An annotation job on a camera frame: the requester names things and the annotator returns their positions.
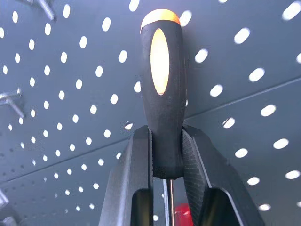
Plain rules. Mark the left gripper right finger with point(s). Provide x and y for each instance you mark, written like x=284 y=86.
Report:
x=207 y=179

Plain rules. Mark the dark grey perforated pegboard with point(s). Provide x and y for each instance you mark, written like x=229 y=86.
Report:
x=249 y=131

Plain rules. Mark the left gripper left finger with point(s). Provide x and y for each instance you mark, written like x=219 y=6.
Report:
x=131 y=176

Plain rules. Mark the black and orange screwdriver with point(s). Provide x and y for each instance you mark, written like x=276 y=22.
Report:
x=174 y=106

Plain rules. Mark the silver metal pegboard hook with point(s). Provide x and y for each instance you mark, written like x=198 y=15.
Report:
x=45 y=8
x=10 y=101
x=4 y=212

